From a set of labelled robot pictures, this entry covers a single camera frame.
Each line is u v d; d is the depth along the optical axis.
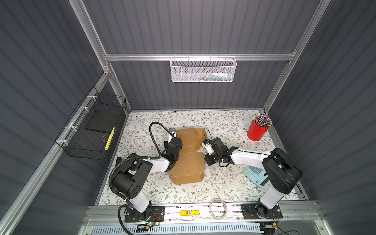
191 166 0.92
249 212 0.73
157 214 0.73
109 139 0.70
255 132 1.00
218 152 0.72
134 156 0.52
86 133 0.72
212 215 0.72
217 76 0.92
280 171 0.46
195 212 0.73
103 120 0.75
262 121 0.96
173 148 0.71
